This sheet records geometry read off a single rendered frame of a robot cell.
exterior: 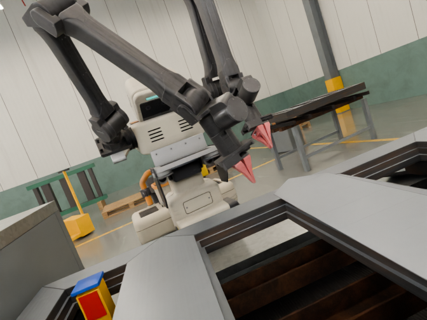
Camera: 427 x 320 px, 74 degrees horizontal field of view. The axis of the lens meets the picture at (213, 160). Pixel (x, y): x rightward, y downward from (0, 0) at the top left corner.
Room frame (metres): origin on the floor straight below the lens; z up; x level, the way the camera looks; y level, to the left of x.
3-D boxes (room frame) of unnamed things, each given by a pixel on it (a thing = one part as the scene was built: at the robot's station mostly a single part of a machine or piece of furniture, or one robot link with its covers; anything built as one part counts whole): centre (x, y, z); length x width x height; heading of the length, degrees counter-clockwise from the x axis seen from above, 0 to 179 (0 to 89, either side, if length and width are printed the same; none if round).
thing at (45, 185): (7.19, 3.70, 0.58); 1.60 x 0.60 x 1.17; 104
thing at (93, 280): (0.61, 0.36, 0.88); 0.06 x 0.06 x 0.02; 9
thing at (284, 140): (6.06, -1.59, 0.29); 0.62 x 0.43 x 0.57; 35
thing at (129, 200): (6.26, 2.04, 0.07); 1.20 x 0.80 x 0.14; 105
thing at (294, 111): (4.55, -1.77, 0.45); 1.66 x 0.84 x 0.91; 110
